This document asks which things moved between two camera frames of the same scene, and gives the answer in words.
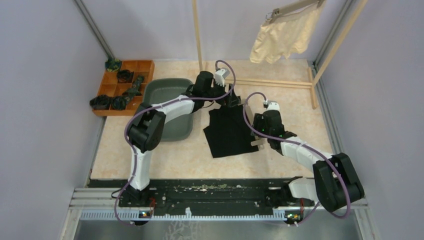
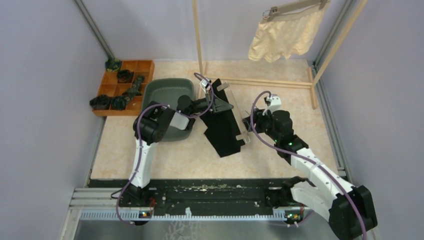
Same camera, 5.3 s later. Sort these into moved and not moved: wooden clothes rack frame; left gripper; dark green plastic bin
Moved: left gripper
Not moved: wooden clothes rack frame; dark green plastic bin
